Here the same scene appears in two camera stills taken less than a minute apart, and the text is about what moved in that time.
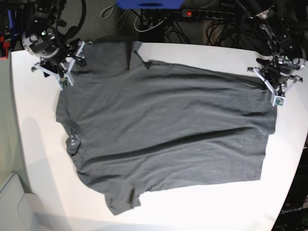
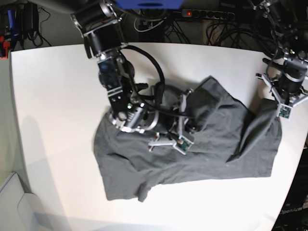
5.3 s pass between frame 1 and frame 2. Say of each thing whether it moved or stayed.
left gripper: moved
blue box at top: stayed
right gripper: moved
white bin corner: stayed
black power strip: stayed
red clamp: stayed
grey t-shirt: moved
